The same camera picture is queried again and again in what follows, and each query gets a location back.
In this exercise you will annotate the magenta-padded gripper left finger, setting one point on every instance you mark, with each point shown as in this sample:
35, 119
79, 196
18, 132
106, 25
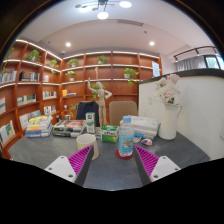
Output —
68, 165

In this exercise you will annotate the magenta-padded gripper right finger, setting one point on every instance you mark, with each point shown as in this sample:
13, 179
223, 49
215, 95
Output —
155, 165

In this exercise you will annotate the clear plastic water bottle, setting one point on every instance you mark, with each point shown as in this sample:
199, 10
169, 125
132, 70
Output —
126, 139

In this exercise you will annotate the small red blue white object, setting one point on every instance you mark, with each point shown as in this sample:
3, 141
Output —
145, 141

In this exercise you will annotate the cream ceramic cup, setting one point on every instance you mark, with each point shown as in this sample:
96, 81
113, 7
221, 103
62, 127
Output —
87, 144

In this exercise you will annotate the stack of white packages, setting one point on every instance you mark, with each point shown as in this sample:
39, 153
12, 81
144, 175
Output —
144, 125

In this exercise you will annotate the white pitcher vase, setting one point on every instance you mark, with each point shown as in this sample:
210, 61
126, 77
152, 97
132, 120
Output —
168, 121

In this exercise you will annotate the white and green carton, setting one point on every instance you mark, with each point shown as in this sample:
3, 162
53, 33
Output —
90, 122

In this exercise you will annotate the stack of colourful books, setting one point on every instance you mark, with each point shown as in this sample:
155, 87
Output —
38, 126

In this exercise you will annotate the green tissue box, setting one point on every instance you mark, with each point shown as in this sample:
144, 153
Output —
109, 133

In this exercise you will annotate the dark blue chair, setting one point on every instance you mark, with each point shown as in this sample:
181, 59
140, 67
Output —
87, 111

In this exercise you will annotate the tan upholstered chair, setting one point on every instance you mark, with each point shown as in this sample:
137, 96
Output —
122, 111

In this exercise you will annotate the wooden artist mannequin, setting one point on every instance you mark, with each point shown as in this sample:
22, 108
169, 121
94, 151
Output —
100, 98

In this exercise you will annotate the pink and white flower bouquet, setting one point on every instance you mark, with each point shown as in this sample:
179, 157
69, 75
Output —
166, 89

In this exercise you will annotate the ceiling lamp cluster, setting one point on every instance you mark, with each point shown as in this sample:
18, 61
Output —
102, 6

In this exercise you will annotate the wooden wall shelf unit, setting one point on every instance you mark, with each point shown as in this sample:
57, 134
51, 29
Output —
66, 83

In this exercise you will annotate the white paper sheet on wall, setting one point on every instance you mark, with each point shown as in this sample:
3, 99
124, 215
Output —
155, 69

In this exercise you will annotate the black curtain rail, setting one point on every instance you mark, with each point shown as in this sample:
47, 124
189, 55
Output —
196, 51

